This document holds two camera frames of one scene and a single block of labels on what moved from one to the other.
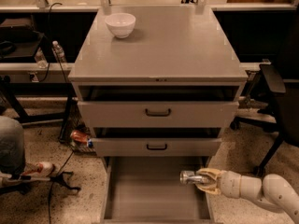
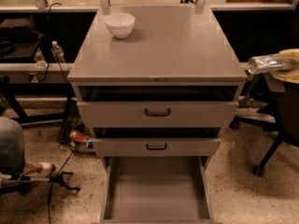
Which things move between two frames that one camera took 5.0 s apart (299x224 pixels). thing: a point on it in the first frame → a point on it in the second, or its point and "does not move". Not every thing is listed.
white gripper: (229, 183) → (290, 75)
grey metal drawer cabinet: (167, 89) does not move
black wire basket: (76, 133) does not move
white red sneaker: (41, 171) does not move
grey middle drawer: (110, 147) does not move
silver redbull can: (187, 176) → (258, 64)
